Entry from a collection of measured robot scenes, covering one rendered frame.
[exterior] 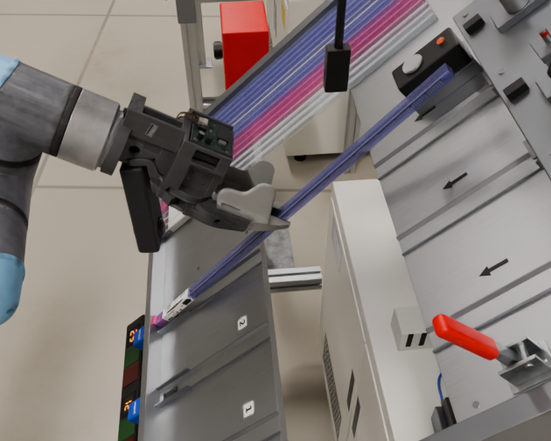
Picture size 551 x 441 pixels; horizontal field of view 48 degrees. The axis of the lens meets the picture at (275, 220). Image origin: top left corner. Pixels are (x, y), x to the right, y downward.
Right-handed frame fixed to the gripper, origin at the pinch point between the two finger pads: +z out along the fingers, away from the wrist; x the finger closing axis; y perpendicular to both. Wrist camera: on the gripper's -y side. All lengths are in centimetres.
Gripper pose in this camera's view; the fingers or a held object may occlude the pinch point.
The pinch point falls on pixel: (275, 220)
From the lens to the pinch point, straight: 71.2
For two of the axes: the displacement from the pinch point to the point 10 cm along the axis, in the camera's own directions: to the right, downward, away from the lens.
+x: -0.4, -6.1, 7.9
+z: 8.9, 3.4, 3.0
